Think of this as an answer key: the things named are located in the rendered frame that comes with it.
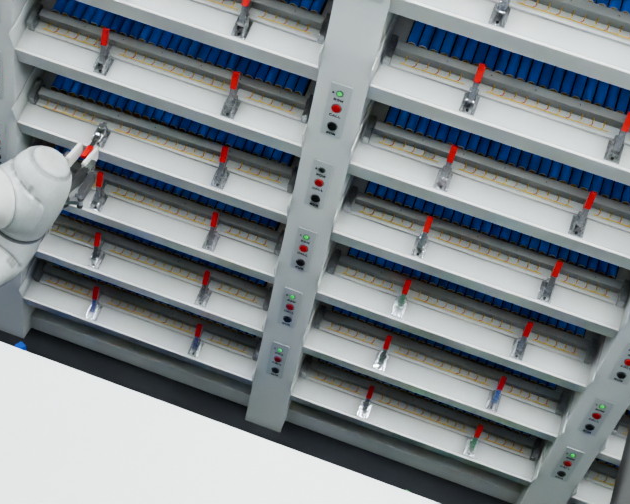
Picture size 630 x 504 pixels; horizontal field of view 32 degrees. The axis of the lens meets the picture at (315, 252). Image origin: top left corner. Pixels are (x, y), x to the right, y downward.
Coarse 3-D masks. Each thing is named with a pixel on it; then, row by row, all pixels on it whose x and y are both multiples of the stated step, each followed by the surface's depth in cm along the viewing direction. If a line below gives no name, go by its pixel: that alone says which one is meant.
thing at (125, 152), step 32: (32, 96) 232; (32, 128) 233; (64, 128) 233; (96, 128) 233; (128, 128) 233; (128, 160) 231; (160, 160) 231; (192, 160) 231; (224, 192) 229; (256, 192) 229; (288, 192) 229
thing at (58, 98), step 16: (48, 96) 233; (64, 96) 233; (96, 112) 232; (112, 112) 232; (144, 128) 231; (160, 128) 231; (160, 144) 231; (176, 144) 231; (192, 144) 231; (208, 144) 230; (240, 160) 230; (256, 160) 229; (288, 176) 229
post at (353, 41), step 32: (352, 0) 188; (384, 0) 187; (352, 32) 193; (384, 32) 195; (320, 64) 199; (352, 64) 197; (320, 96) 204; (352, 96) 202; (320, 128) 209; (352, 128) 207; (320, 160) 214; (288, 224) 229; (320, 224) 226; (288, 256) 235; (320, 256) 232; (288, 352) 257; (256, 384) 268; (288, 384) 265; (256, 416) 277
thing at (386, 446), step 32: (32, 320) 286; (64, 320) 285; (128, 352) 282; (192, 384) 283; (224, 384) 280; (288, 416) 280; (320, 416) 278; (384, 448) 277; (416, 448) 276; (480, 480) 274
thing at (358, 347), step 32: (320, 320) 253; (352, 320) 254; (320, 352) 253; (352, 352) 253; (384, 352) 249; (416, 352) 254; (448, 352) 253; (416, 384) 251; (448, 384) 252; (480, 384) 251; (512, 384) 250; (544, 384) 251; (512, 416) 249; (544, 416) 250
